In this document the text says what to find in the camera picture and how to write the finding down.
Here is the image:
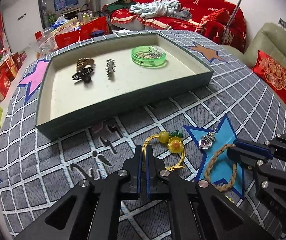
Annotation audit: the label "yellow sunflower hair tie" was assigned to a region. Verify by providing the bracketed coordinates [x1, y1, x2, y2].
[142, 130, 185, 173]

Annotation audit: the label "light blue clothes pile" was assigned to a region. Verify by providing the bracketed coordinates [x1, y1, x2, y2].
[129, 0, 192, 20]

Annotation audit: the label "dark green clothing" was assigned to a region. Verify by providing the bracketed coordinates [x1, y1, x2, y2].
[102, 0, 131, 13]

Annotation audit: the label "silver spiked hair clip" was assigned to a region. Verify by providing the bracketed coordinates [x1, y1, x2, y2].
[105, 59, 116, 80]

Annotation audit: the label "silver heart pendant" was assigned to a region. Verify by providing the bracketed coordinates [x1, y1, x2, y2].
[199, 127, 219, 149]

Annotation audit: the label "black phone stand pole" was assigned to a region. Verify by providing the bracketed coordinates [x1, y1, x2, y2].
[222, 0, 258, 45]

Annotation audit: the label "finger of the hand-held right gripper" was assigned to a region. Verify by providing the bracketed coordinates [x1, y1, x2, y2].
[227, 134, 286, 162]
[235, 160, 286, 195]

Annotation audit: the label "pink paper star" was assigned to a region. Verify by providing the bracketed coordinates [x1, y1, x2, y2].
[18, 57, 52, 103]

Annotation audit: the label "black hair claw clip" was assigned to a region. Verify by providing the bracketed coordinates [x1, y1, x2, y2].
[70, 66, 95, 84]

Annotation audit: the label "beige armchair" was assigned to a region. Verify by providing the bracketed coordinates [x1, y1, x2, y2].
[219, 22, 286, 120]

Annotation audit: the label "brown paper star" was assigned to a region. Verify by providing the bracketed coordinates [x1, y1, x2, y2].
[187, 41, 227, 63]

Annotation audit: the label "silver hair clips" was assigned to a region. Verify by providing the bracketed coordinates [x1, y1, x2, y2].
[143, 47, 163, 59]

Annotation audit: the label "grey shallow tray box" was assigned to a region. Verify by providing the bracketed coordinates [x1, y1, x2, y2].
[35, 30, 215, 140]

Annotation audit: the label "red open gift box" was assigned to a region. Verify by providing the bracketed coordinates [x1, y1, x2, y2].
[79, 16, 110, 40]

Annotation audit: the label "green translucent bracelet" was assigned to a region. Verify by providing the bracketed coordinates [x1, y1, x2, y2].
[131, 45, 167, 68]

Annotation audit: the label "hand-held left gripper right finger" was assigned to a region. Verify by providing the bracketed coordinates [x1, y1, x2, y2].
[145, 151, 275, 240]

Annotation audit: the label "red gold embroidered cushion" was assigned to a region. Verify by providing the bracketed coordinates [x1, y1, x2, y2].
[251, 50, 286, 109]

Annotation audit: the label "red covered sofa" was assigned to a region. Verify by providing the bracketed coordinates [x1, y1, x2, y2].
[109, 0, 247, 53]

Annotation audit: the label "brown wooden bead bracelet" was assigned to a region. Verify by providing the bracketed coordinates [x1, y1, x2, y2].
[76, 58, 96, 73]

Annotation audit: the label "blue paper star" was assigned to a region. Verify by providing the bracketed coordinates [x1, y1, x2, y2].
[183, 114, 246, 200]

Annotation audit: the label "red gift bag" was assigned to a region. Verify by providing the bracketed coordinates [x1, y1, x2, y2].
[55, 31, 82, 49]

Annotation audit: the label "braided rope bracelet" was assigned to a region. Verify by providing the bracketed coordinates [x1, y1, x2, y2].
[204, 144, 238, 192]

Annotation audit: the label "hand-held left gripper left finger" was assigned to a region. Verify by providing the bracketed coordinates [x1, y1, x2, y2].
[15, 145, 143, 240]

